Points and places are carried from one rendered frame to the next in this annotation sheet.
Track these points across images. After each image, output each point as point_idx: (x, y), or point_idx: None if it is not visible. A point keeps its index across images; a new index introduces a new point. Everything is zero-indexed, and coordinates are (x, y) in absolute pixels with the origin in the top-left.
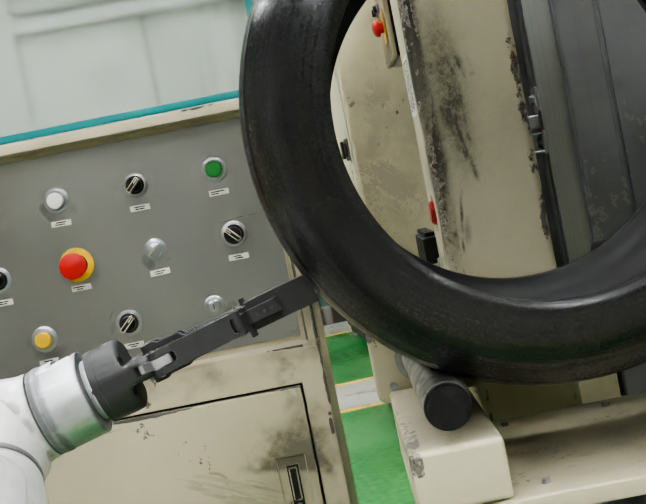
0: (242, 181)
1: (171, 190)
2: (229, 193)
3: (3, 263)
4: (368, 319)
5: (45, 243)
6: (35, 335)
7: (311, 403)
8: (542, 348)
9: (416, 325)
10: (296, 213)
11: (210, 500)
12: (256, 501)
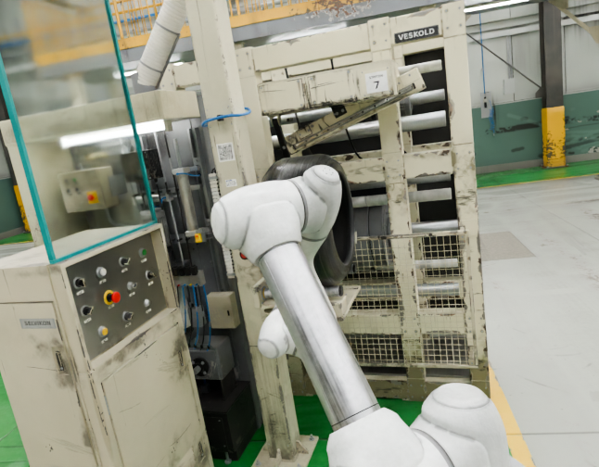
0: (148, 256)
1: (132, 261)
2: (146, 260)
3: (85, 302)
4: (329, 274)
5: (98, 290)
6: (102, 330)
7: (180, 328)
8: (346, 274)
9: (337, 273)
10: (326, 250)
11: (163, 372)
12: (173, 367)
